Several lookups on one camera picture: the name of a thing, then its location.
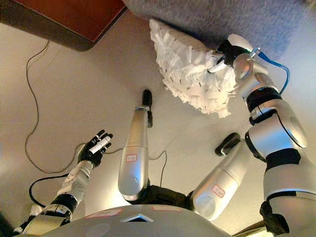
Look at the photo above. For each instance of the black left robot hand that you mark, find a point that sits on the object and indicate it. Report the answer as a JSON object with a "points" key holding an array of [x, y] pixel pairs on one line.
{"points": [[92, 151]]}

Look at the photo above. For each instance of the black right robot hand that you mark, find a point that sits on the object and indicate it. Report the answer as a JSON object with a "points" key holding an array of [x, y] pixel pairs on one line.
{"points": [[233, 49]]}

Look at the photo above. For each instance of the white fringed throw pillow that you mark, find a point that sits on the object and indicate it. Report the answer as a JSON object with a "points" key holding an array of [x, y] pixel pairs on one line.
{"points": [[187, 69]]}

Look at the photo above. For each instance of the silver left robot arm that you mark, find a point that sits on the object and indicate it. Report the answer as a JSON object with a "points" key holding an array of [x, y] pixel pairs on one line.
{"points": [[74, 182]]}

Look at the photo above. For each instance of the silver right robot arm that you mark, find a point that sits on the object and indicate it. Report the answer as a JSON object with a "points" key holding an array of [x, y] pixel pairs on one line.
{"points": [[279, 138]]}

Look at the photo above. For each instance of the grey fabric tub armchair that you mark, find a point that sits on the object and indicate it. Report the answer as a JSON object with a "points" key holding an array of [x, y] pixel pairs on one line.
{"points": [[222, 17]]}

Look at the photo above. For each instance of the silver left robot leg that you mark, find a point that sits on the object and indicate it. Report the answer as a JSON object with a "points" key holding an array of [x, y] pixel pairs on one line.
{"points": [[134, 148]]}

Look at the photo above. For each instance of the silver robot leg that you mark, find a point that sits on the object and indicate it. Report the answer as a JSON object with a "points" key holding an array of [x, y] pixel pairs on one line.
{"points": [[222, 180], [134, 148]]}

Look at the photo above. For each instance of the grey robot torso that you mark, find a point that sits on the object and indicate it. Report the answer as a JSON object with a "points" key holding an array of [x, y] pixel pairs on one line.
{"points": [[138, 224]]}

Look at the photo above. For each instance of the silver right robot leg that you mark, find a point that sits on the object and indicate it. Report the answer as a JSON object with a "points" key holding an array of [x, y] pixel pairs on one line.
{"points": [[222, 180]]}

